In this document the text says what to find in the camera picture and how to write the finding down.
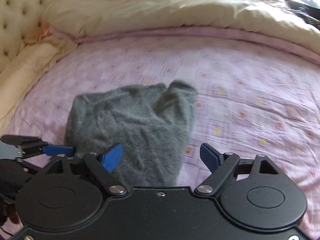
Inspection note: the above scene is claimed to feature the dark grey knitted garment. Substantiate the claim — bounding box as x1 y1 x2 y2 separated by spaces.
64 80 198 187

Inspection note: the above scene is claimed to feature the beige tufted headboard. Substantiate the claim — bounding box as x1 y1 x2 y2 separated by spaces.
1 0 57 69

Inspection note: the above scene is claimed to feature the beige duvet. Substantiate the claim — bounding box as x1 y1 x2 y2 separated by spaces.
43 0 319 53

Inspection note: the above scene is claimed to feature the beige pillow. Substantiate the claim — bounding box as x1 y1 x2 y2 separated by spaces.
1 39 77 133

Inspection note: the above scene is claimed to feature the orange patterned pillow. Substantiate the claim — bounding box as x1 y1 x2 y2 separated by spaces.
32 25 52 43

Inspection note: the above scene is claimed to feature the dark clothes pile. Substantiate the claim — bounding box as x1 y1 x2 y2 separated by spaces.
285 0 320 29

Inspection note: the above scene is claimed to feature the pink patterned bed sheet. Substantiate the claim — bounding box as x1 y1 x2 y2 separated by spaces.
7 28 319 239

